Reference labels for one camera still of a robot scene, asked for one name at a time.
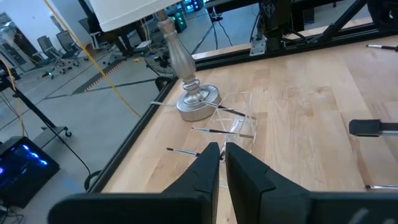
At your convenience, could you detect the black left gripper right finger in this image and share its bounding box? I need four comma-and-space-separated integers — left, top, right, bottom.
225, 142, 398, 224

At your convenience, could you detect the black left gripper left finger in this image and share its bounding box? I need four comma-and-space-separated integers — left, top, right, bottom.
48, 142, 221, 224

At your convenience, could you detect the clear acrylic brush organizer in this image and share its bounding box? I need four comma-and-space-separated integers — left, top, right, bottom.
203, 91, 259, 156

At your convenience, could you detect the black floor fan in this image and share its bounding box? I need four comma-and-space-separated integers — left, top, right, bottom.
144, 49, 177, 78

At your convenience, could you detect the white shade silver table lamp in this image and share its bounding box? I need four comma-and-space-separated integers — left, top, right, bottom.
88, 0, 222, 122

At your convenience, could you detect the black computer with blue lights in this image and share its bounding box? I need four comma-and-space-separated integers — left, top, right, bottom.
0, 136, 60, 208

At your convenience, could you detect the black rolling stand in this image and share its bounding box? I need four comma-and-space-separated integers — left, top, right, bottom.
0, 58, 73, 138

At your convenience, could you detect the black computer with green lights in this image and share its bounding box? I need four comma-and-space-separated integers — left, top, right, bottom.
172, 7, 188, 34

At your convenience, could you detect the grey office chair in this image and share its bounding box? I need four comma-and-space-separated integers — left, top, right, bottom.
36, 35, 59, 62
55, 29, 82, 62

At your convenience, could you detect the black aluminium table frame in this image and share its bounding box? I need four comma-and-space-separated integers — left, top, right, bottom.
83, 0, 398, 194

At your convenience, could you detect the black power cable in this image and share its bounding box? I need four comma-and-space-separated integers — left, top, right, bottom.
46, 124, 105, 191

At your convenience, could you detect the white lamp cord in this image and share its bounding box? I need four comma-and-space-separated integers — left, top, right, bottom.
150, 101, 180, 108

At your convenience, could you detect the metal corner bracket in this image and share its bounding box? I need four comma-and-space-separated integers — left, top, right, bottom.
249, 34, 268, 57

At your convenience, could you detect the yellow cable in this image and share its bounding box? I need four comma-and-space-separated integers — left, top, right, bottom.
43, 0, 142, 118

